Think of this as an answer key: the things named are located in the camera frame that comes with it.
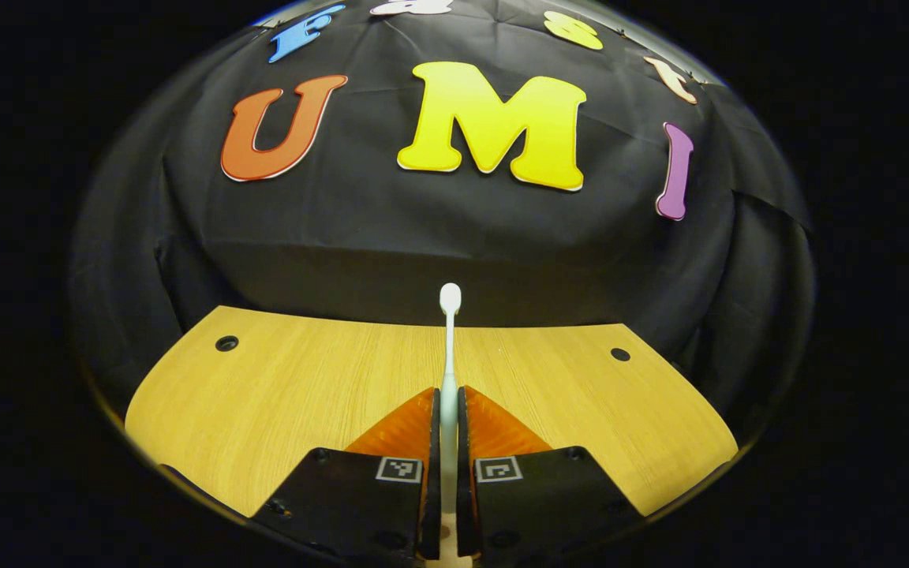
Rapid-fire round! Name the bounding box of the pale toothbrush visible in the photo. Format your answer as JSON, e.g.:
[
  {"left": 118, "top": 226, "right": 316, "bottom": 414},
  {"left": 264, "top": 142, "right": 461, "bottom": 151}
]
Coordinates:
[{"left": 437, "top": 282, "right": 465, "bottom": 523}]

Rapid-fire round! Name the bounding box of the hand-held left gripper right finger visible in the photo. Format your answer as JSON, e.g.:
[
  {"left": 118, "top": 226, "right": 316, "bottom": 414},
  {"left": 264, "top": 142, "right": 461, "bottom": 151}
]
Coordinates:
[{"left": 456, "top": 385, "right": 645, "bottom": 565}]

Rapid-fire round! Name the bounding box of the wooden desktop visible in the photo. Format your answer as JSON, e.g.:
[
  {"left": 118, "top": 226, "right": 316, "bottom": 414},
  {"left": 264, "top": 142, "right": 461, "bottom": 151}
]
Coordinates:
[{"left": 125, "top": 306, "right": 739, "bottom": 519}]

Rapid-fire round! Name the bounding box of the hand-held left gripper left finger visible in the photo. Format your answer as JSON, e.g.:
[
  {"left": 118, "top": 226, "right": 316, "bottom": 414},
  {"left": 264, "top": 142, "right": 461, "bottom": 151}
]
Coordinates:
[{"left": 253, "top": 387, "right": 443, "bottom": 562}]

